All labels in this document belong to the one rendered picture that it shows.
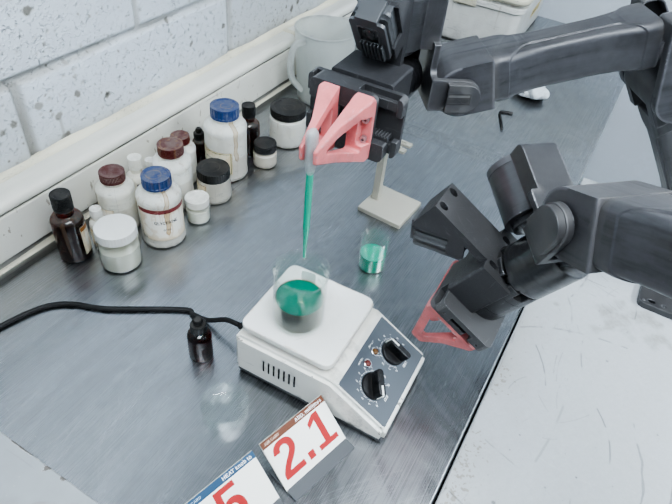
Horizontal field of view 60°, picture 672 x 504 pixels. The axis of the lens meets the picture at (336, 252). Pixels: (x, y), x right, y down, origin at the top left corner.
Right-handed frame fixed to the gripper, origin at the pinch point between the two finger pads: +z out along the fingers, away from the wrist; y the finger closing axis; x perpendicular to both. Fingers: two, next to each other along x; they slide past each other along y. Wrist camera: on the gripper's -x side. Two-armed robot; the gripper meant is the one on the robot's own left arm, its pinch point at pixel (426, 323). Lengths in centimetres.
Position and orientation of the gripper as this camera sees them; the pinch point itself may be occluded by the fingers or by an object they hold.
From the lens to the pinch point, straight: 66.1
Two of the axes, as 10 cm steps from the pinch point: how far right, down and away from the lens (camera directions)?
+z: -5.1, 4.3, 7.5
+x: 7.1, 7.0, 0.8
